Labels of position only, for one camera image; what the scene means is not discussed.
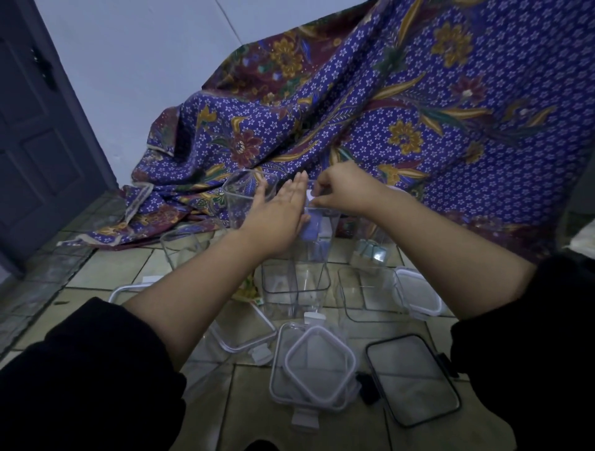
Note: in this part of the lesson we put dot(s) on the white-rimmed rectangular lid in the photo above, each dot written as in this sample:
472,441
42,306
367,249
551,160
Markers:
241,327
135,285

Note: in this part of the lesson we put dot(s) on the person's right fingers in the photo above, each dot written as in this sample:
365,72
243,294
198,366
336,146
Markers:
323,195

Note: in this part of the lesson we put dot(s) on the person's left forearm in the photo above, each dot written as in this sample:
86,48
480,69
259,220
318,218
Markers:
195,292

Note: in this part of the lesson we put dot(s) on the person's right forearm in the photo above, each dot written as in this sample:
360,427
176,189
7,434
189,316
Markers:
446,255

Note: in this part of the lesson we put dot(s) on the person's black sleeve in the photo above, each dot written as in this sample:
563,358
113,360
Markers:
83,385
534,353

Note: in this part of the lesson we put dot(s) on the person's right hand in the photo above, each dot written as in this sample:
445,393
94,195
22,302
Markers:
351,188

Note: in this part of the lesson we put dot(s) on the black door latch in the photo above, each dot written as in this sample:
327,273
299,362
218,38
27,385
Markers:
42,67

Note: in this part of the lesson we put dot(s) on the person's left little finger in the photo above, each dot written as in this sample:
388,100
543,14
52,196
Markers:
261,191

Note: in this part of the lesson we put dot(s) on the square white-rimmed lid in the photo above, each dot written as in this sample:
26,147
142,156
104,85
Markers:
320,364

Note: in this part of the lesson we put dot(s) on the white cloth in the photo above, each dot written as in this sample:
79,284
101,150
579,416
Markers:
584,239

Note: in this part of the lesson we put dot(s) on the dark grey door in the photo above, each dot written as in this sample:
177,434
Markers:
37,162

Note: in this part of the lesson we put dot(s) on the purple floral batik cloth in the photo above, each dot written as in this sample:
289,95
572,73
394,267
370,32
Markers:
465,116

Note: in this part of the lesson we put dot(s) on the large white-rimmed lid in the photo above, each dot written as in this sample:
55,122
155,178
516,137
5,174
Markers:
279,371

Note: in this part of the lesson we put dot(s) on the black-rimmed rectangular lid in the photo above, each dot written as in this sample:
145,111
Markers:
413,381

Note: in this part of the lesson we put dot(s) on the person's black right sleeve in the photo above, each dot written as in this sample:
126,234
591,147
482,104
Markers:
534,353

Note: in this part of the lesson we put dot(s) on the small white-rimmed lid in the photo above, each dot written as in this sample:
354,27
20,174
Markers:
418,292

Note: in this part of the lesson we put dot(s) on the person's left hand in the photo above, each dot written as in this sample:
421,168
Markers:
272,220

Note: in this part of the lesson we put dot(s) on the tall clear plastic container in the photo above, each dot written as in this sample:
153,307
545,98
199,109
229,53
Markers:
320,244
241,195

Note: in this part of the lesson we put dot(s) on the person's black left sleeve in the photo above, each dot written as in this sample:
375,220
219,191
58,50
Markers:
83,385

